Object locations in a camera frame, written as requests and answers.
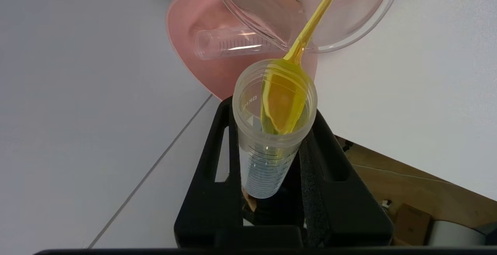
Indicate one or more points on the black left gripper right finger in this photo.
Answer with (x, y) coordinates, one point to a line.
(337, 200)

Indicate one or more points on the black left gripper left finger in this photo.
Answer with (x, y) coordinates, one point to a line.
(209, 208)

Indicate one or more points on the test tube with yellow pigment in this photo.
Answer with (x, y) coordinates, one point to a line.
(268, 162)

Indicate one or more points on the test tube with red pigment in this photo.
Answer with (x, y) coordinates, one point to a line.
(221, 44)

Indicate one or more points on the clear glass beaker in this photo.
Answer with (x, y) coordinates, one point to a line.
(349, 22)

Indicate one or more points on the brown cardboard box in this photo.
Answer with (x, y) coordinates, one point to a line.
(412, 224)

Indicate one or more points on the white grey floor device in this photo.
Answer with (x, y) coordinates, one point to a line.
(454, 232)

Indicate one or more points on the pink bowl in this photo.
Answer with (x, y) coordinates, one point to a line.
(209, 68)

